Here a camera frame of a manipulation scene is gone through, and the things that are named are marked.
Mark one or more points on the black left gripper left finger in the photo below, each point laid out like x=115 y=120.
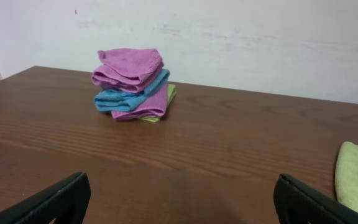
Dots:
x=61 y=203

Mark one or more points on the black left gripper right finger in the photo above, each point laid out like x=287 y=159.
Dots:
x=297 y=203

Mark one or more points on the blue folded cloth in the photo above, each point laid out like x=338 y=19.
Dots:
x=117 y=100

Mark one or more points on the lower purple folded cloth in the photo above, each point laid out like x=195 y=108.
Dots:
x=153 y=106

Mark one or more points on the purple folded cloth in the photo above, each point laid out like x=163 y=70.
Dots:
x=153 y=106
x=130 y=70

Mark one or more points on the top purple folded cloth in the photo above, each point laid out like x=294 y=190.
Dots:
x=130 y=70

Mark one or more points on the bottom green folded cloth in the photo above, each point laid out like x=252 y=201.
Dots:
x=170 y=93

